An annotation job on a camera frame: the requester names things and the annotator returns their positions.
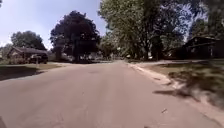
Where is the grey asphalt road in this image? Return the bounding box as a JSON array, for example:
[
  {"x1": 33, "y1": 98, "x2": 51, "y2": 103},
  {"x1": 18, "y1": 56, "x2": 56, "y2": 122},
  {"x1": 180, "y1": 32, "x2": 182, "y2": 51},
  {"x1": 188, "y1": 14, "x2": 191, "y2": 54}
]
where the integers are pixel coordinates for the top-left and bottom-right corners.
[{"x1": 0, "y1": 61, "x2": 224, "y2": 128}]

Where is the dark round tree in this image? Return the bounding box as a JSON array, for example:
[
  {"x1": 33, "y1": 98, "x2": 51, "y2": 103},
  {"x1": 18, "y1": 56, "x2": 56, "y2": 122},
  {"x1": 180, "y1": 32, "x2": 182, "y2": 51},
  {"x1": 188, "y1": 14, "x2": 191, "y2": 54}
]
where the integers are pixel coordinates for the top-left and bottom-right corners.
[{"x1": 49, "y1": 10, "x2": 101, "y2": 64}]

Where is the pale concrete kerb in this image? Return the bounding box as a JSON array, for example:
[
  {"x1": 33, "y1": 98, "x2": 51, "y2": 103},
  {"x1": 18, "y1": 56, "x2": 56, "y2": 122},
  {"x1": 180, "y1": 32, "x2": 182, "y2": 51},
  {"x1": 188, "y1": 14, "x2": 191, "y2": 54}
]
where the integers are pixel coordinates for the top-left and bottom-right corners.
[{"x1": 127, "y1": 62, "x2": 224, "y2": 126}]

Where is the large green tree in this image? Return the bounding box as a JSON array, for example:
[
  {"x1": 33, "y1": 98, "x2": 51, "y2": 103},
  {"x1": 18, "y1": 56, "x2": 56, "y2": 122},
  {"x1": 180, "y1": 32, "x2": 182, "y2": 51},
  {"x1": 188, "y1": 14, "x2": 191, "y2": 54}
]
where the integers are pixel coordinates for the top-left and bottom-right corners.
[{"x1": 97, "y1": 0, "x2": 195, "y2": 62}]

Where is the dark vehicle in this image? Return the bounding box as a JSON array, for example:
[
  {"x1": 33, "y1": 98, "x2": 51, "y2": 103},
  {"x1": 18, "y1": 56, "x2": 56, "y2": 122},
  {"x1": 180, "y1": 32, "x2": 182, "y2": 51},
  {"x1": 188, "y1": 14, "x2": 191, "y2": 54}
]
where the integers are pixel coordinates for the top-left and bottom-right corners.
[{"x1": 27, "y1": 53, "x2": 50, "y2": 65}]

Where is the grass verge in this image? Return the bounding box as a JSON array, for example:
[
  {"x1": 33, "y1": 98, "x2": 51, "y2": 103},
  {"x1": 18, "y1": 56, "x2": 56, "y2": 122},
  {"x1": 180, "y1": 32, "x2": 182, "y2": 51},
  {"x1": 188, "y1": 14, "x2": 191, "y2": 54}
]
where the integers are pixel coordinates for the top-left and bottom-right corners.
[{"x1": 142, "y1": 59, "x2": 224, "y2": 108}]

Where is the grass lawn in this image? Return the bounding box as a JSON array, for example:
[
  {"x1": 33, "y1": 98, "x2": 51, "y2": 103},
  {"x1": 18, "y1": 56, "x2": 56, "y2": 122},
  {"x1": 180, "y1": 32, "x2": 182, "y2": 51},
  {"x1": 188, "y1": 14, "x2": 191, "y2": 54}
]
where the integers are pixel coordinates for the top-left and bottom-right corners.
[{"x1": 0, "y1": 62, "x2": 63, "y2": 82}]

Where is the dark house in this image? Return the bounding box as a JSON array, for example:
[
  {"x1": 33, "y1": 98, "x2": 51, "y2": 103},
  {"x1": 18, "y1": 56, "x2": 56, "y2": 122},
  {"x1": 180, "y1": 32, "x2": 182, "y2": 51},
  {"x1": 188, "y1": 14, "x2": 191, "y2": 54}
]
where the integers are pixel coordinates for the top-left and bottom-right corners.
[{"x1": 175, "y1": 35, "x2": 224, "y2": 61}]

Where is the low brown house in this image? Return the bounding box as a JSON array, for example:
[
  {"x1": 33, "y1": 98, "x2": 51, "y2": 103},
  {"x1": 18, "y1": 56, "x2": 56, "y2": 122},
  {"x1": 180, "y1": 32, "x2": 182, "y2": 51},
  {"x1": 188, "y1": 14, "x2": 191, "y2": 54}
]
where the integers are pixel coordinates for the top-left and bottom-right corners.
[{"x1": 6, "y1": 46, "x2": 50, "y2": 65}]

